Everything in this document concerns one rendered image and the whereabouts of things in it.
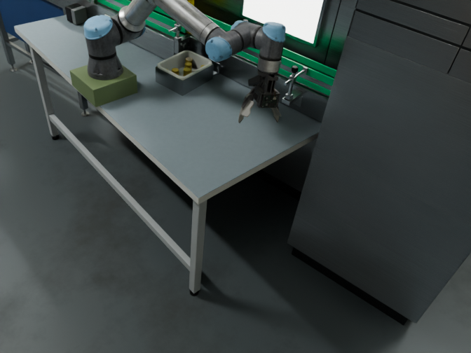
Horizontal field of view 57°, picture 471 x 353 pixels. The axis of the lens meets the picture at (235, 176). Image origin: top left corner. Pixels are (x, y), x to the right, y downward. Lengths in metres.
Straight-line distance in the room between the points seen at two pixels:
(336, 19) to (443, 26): 0.66
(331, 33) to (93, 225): 1.55
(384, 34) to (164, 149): 0.89
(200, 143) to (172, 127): 0.16
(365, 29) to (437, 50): 0.24
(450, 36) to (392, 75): 0.22
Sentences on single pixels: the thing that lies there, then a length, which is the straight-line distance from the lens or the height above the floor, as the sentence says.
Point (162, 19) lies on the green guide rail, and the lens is 2.26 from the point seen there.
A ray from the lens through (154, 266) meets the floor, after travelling 2.28.
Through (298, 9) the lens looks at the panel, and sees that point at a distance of 2.09.
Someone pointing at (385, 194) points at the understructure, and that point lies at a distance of 1.83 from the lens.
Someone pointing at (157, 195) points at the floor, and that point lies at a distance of 2.60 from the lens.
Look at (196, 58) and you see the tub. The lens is 2.20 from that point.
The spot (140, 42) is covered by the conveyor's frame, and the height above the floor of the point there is 0.78.
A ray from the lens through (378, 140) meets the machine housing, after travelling 1.71.
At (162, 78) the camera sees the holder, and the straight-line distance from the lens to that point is 2.10.
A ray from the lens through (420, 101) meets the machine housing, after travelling 1.59.
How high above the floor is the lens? 1.87
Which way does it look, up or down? 43 degrees down
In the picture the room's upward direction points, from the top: 8 degrees clockwise
